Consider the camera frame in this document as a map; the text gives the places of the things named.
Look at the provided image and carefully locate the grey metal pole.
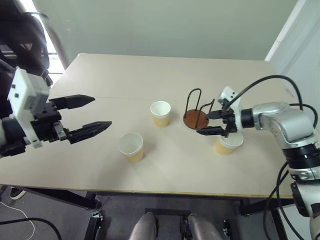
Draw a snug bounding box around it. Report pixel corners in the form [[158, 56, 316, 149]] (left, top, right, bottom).
[[36, 11, 70, 71]]

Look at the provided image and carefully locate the black table frame leg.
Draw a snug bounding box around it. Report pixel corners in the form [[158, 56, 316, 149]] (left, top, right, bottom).
[[13, 186, 102, 211], [238, 197, 297, 240]]

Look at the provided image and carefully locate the black wire cup holder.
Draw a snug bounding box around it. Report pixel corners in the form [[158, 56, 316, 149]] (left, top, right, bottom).
[[182, 87, 216, 130]]

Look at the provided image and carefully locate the thin white floor cable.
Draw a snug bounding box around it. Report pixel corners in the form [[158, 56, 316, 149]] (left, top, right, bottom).
[[0, 200, 36, 239]]

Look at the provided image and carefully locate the black metal bracket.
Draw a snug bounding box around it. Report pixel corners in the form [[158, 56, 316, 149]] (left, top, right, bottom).
[[83, 210, 105, 240]]

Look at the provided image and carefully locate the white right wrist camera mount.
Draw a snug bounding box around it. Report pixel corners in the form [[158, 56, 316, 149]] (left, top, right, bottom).
[[216, 86, 245, 131]]

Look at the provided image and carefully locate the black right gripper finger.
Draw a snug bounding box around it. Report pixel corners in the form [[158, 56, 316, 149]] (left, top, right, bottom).
[[195, 125, 227, 137], [205, 109, 225, 120]]

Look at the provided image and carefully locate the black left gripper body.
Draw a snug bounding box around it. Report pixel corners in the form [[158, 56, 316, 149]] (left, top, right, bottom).
[[30, 100, 71, 143]]

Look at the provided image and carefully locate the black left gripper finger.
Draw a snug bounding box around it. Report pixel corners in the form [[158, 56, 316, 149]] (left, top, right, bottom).
[[66, 120, 113, 145], [48, 94, 96, 111]]

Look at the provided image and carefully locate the black floor cable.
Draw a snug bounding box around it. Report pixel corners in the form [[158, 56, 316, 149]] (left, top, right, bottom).
[[0, 216, 63, 240]]

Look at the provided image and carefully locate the black robot body cable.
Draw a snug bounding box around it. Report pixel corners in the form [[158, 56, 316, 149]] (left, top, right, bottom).
[[263, 161, 305, 240]]

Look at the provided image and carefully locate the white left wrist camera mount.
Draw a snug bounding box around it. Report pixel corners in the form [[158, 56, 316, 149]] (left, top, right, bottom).
[[6, 67, 50, 149]]

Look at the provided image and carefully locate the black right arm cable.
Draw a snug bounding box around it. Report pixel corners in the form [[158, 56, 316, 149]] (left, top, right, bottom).
[[224, 74, 319, 131]]

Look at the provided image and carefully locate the grey rounded shape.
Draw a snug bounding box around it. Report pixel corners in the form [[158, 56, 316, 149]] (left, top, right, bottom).
[[128, 212, 159, 240], [186, 214, 224, 240]]

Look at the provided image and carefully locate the yellow white paper cup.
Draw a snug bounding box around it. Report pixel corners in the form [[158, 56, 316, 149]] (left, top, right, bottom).
[[215, 132, 244, 156], [118, 132, 146, 164], [149, 100, 172, 129]]

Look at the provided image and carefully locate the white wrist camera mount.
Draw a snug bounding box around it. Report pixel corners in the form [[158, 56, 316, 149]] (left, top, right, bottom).
[[6, 67, 50, 149], [216, 86, 245, 131]]

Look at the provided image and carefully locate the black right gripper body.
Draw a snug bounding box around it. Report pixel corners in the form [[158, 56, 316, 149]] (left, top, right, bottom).
[[219, 108, 238, 139]]

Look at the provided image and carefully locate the dark shoe white sole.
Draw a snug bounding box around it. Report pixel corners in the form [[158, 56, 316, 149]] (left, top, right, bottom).
[[9, 185, 27, 200]]

